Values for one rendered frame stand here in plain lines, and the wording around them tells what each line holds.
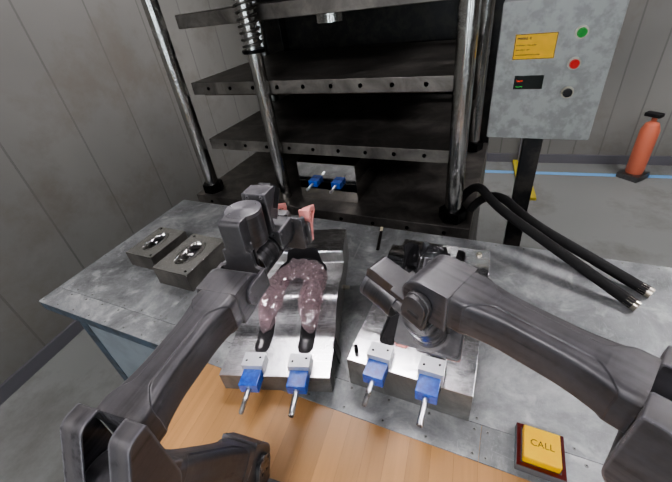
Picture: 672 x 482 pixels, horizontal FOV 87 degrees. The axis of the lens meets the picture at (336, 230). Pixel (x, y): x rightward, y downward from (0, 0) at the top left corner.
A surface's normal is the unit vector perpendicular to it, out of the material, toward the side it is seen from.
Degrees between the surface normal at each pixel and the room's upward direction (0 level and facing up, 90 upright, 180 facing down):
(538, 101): 90
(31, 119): 90
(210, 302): 1
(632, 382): 1
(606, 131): 90
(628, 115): 90
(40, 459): 0
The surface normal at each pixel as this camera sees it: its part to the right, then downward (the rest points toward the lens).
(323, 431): -0.11, -0.82
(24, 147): 0.94, 0.08
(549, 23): -0.40, 0.55
